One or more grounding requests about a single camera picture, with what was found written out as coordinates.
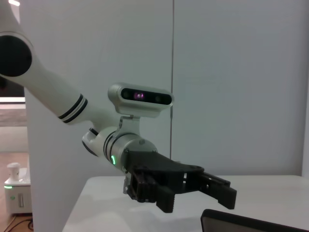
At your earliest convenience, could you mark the black glasses case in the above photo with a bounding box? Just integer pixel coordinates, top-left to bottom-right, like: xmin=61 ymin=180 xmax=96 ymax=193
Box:
xmin=200 ymin=209 xmax=309 ymax=232

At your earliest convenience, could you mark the left gripper silver connector stud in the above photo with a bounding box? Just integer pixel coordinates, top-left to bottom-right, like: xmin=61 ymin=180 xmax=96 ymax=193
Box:
xmin=122 ymin=176 xmax=130 ymax=194

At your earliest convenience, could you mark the white floor docking device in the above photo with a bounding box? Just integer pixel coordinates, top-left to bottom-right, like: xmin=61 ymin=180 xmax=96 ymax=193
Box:
xmin=3 ymin=162 xmax=32 ymax=215

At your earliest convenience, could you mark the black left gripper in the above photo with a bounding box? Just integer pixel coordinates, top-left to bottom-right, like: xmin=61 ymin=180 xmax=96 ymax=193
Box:
xmin=123 ymin=149 xmax=238 ymax=214

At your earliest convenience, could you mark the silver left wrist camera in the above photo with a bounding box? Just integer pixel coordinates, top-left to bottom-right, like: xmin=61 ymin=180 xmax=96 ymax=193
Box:
xmin=107 ymin=83 xmax=175 ymax=136

